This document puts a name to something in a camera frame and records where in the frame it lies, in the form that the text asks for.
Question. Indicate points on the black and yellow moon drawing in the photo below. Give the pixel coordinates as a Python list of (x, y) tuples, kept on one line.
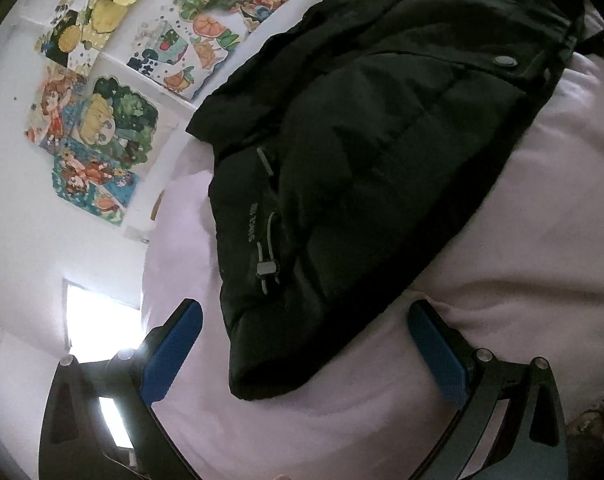
[(82, 35)]

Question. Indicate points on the blue swimming girl drawing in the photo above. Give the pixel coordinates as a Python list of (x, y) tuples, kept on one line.
[(94, 190)]

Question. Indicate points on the blond figure green drawing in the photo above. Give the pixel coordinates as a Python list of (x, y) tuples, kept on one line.
[(119, 122)]

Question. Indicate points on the black puffer jacket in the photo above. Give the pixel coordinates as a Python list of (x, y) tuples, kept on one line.
[(371, 160)]

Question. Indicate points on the pink bed sheet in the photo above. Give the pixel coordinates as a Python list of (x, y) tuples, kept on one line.
[(531, 260)]

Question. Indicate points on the orange-haired girl drawing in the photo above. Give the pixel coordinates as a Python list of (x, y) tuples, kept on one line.
[(57, 107)]

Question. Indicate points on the bright window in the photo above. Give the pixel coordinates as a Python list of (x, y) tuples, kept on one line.
[(99, 320)]

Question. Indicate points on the white fruit drink drawing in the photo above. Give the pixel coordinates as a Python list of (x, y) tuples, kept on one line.
[(187, 50)]

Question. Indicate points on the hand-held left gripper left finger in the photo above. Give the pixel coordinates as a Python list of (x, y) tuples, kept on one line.
[(174, 350)]

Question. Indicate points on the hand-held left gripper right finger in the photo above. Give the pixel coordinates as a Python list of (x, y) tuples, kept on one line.
[(434, 350)]

